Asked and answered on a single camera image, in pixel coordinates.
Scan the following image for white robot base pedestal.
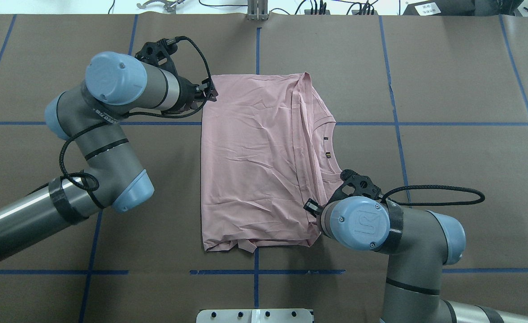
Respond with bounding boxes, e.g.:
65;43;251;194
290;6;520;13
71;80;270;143
196;308;315;323

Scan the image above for pink Snoopy t-shirt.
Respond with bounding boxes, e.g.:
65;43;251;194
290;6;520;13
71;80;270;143
200;72;342;253

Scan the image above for black metal bracket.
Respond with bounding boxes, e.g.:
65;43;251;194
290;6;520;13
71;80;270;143
136;0;185;14

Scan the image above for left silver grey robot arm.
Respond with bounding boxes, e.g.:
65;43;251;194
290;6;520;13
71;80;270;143
0;35;217;262

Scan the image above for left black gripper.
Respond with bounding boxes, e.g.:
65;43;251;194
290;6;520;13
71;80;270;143
135;39;218;113

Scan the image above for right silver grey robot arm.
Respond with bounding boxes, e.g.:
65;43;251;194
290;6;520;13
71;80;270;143
303;170;528;323

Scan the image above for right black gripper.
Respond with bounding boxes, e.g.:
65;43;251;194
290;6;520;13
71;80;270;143
303;169;383;217

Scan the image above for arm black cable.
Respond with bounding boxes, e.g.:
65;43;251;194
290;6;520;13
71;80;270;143
59;36;214;192
381;184;485;208

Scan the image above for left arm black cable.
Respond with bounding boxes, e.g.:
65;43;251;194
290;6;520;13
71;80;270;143
59;36;214;192

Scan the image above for grey metal camera post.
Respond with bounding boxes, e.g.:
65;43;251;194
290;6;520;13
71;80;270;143
247;0;269;21

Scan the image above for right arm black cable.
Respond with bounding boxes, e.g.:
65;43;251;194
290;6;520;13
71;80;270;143
381;184;485;208

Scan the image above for black device with label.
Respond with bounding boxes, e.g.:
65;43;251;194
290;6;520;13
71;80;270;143
402;0;524;17

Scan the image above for black cables on back edge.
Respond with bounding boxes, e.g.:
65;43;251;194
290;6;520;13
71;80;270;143
199;0;379;16

